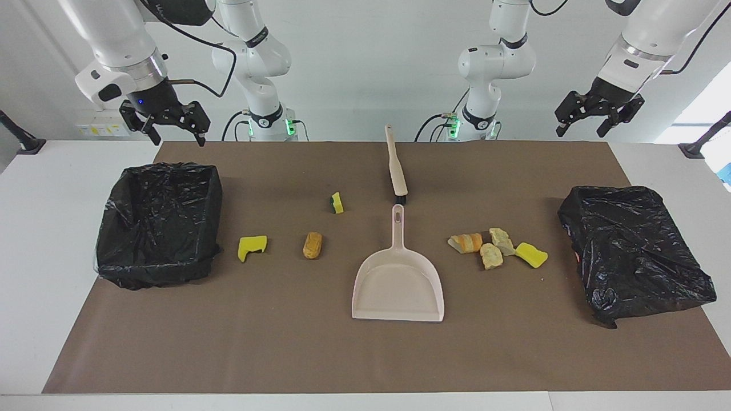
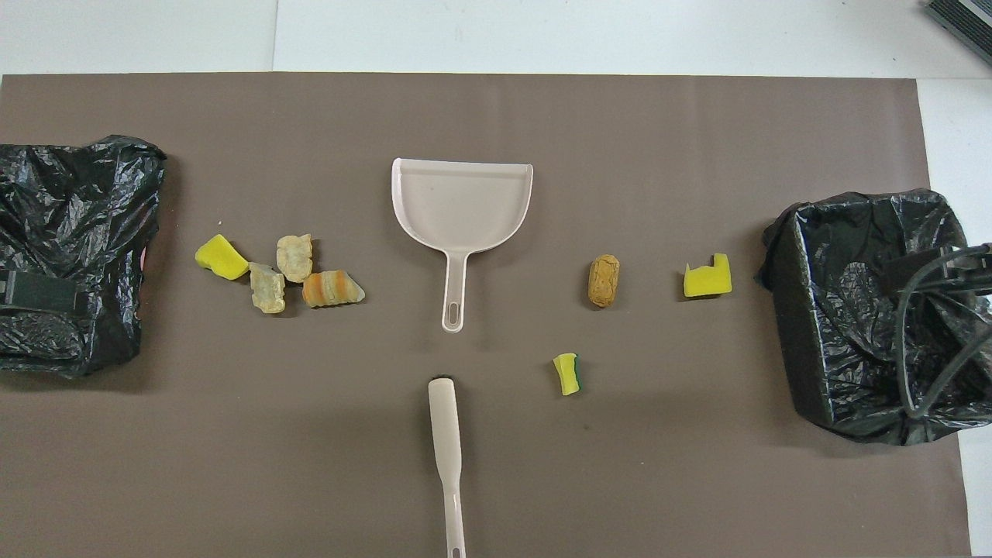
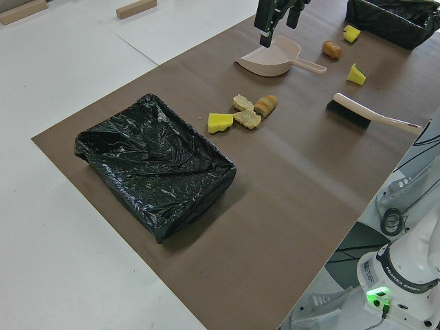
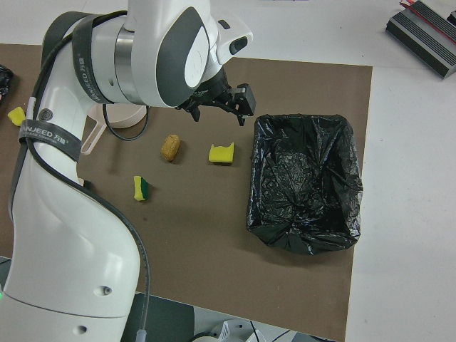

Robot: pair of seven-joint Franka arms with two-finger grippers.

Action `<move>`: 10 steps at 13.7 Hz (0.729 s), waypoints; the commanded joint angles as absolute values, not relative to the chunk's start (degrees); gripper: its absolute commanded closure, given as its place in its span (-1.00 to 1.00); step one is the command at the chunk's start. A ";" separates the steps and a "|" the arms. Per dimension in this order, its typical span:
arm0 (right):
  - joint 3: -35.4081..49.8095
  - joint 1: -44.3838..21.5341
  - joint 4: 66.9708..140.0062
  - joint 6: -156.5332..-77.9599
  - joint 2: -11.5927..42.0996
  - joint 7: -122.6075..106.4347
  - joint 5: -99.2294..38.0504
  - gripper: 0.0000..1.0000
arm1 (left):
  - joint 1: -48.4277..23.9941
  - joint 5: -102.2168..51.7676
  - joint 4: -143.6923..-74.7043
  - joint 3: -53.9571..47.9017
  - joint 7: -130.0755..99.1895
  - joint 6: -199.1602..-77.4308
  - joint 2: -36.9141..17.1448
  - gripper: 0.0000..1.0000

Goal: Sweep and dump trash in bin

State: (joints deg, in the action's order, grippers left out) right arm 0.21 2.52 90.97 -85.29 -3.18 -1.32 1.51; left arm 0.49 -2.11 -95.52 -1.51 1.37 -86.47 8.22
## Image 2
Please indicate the bin wrapped in black bag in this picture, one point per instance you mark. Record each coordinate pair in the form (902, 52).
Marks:
(77, 201)

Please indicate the open bin with black liner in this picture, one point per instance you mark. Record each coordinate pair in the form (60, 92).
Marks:
(821, 310)

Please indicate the yellow sponge wedge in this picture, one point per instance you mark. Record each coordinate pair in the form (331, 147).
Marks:
(221, 257)

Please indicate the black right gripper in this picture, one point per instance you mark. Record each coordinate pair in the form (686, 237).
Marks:
(938, 271)

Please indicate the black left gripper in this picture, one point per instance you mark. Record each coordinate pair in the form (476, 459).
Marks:
(35, 293)

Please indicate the yellowish pale bread piece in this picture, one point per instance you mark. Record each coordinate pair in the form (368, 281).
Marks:
(294, 260)

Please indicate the greyish pale bread piece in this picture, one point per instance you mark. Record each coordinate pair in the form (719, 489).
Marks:
(267, 291)

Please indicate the small yellow green sponge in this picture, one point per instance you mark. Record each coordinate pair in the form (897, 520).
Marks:
(566, 376)

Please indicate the brown paper table mat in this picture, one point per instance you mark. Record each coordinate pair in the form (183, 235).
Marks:
(496, 116)

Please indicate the brown bread roll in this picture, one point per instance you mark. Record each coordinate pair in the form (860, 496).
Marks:
(604, 280)

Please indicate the beige brush with black bristles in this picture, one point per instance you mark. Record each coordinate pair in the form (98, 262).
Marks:
(446, 434)

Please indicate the beige plastic dustpan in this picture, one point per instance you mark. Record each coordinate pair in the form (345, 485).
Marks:
(461, 205)

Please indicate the notched yellow sponge piece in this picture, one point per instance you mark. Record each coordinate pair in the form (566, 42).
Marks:
(705, 283)

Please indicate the orange striped croissant piece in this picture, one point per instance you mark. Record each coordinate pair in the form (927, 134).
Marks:
(329, 288)

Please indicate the dark grey ribbed device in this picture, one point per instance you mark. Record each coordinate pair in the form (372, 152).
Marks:
(965, 19)

